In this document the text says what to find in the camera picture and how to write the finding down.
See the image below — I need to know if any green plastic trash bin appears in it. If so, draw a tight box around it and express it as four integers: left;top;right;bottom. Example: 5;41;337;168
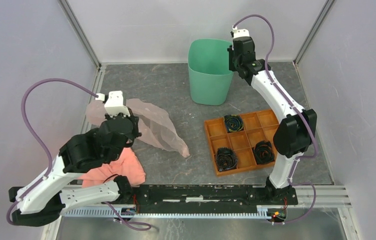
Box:
188;38;233;106

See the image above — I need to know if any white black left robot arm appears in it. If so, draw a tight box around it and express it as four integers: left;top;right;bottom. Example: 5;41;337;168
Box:
7;113;141;227

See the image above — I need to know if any black rolled trash bag right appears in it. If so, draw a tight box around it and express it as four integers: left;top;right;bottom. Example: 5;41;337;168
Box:
252;140;275;165

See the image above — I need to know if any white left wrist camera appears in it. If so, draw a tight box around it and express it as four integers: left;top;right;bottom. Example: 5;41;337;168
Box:
95;90;132;117

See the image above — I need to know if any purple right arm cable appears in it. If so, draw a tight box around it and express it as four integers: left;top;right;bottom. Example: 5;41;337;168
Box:
232;14;318;225

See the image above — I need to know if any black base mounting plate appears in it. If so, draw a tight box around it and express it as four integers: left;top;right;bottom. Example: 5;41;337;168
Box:
121;184;298;215

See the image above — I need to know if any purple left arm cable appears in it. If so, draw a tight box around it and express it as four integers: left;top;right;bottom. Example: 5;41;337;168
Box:
6;78;152;232

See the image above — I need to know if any black rolled trash bag front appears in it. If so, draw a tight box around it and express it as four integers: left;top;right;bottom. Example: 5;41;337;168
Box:
215;147;238;172

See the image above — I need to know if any orange compartment tray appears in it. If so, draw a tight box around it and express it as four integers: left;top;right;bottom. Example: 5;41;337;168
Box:
204;109;279;177

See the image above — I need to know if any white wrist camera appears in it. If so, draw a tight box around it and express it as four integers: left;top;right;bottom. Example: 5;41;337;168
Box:
95;90;132;117
231;28;250;39

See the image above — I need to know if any white slotted cable duct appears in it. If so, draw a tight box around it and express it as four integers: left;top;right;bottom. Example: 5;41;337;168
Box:
64;206;271;220

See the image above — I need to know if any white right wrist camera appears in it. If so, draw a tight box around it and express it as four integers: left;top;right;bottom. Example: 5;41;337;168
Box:
231;28;250;39

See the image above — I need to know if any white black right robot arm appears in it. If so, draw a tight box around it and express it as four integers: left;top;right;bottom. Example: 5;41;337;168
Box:
228;36;317;204

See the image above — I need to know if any salmon pink cloth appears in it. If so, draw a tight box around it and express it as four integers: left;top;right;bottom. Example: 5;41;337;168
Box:
78;148;146;188

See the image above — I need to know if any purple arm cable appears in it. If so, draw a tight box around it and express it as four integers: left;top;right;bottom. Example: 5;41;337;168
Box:
232;14;318;225
6;78;152;232

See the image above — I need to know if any translucent pink trash bag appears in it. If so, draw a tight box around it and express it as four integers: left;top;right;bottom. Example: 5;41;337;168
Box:
85;97;191;159

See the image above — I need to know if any dark rolled trash bag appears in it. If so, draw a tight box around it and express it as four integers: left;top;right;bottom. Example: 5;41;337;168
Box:
223;114;244;133

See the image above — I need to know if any black rolled trash bag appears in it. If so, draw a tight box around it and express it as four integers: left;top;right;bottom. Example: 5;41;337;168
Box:
252;140;275;165
215;147;238;172

